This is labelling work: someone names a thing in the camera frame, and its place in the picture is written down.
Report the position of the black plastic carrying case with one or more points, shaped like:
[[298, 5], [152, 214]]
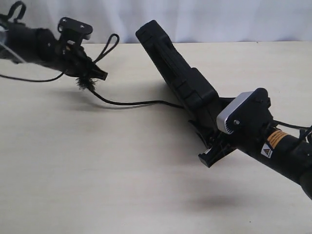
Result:
[[191, 88]]

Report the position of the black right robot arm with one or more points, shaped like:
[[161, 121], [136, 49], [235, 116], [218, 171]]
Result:
[[283, 153]]

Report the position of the white backdrop curtain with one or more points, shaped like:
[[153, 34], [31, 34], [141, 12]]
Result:
[[183, 20]]

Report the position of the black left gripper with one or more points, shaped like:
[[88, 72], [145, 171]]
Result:
[[72, 60]]

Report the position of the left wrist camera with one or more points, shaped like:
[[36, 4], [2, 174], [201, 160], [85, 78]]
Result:
[[73, 32]]

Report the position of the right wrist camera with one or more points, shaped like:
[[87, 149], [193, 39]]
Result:
[[248, 111]]

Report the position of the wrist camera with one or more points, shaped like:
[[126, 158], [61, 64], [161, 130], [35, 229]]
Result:
[[73, 32], [248, 111]]

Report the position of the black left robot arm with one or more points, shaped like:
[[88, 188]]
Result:
[[22, 44]]

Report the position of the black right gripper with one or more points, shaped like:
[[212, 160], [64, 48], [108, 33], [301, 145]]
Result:
[[219, 144]]

